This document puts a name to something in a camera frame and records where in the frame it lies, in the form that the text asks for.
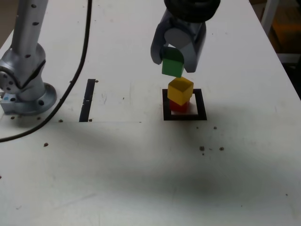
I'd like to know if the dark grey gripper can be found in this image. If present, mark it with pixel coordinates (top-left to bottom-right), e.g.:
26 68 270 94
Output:
150 9 207 73

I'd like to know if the green cube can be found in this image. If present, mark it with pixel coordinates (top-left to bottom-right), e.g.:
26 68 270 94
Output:
161 47 185 78

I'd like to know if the yellow cube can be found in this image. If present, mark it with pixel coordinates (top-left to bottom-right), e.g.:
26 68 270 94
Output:
167 77 194 106

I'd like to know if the red cube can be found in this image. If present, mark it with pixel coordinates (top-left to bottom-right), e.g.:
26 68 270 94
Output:
169 100 190 113

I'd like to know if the black tape square outline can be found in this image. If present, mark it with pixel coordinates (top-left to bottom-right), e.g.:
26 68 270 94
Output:
162 88 207 121

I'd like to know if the black tape strip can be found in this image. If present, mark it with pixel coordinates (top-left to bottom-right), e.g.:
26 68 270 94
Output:
79 79 96 122

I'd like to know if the yellow box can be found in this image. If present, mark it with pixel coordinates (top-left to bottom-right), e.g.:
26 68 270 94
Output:
270 17 301 54

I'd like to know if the long black cable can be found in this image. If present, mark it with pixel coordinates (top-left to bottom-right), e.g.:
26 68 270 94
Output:
0 0 93 143

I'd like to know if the white metal frame post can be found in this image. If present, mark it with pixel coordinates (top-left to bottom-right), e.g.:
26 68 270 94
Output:
260 0 280 35

